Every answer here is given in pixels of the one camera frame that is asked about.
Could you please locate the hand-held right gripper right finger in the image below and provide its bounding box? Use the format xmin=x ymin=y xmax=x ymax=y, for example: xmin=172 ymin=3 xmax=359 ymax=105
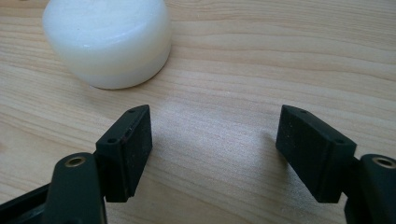
xmin=275 ymin=104 xmax=396 ymax=224

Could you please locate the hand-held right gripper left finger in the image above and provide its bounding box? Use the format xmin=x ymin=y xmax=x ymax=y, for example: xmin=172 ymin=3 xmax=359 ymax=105
xmin=43 ymin=104 xmax=153 ymax=224

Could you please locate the white round jar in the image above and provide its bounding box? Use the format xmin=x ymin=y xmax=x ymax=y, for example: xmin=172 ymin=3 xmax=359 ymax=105
xmin=42 ymin=0 xmax=173 ymax=91

